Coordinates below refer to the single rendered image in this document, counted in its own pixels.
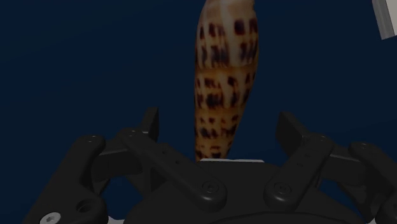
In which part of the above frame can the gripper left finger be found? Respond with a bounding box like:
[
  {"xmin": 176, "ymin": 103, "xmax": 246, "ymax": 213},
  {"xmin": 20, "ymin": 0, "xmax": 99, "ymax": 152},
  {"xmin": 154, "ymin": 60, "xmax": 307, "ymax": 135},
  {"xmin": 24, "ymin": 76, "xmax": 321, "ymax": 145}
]
[{"xmin": 23, "ymin": 106, "xmax": 228, "ymax": 224}]

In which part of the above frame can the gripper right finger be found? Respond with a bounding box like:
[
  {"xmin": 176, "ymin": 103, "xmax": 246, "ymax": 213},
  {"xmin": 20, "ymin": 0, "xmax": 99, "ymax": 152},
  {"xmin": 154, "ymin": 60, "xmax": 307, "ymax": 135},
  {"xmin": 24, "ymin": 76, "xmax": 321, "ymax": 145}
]
[{"xmin": 263, "ymin": 111, "xmax": 397, "ymax": 224}]

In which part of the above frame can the brown spotted cone seashell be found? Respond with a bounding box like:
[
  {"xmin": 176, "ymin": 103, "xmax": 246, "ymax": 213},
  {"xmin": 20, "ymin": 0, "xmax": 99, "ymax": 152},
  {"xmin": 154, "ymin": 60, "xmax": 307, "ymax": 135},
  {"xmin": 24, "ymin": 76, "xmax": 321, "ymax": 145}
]
[{"xmin": 193, "ymin": 0, "xmax": 260, "ymax": 162}]

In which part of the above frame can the white box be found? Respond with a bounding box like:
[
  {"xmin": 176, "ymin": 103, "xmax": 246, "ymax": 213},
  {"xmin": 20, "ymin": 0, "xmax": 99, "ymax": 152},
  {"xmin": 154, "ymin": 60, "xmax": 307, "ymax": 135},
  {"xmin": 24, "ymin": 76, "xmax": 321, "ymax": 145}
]
[{"xmin": 372, "ymin": 0, "xmax": 397, "ymax": 41}]

